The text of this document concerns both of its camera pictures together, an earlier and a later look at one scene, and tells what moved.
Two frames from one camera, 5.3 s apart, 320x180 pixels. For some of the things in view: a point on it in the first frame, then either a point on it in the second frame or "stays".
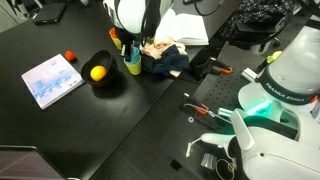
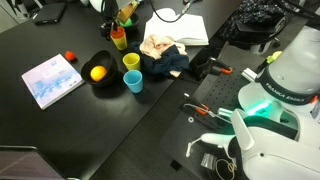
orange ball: [98, 73] stays
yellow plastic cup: [134, 69] stays
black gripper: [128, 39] to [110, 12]
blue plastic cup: [135, 56] to [134, 80]
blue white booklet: [51, 80] stays
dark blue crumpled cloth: [171, 61] stays
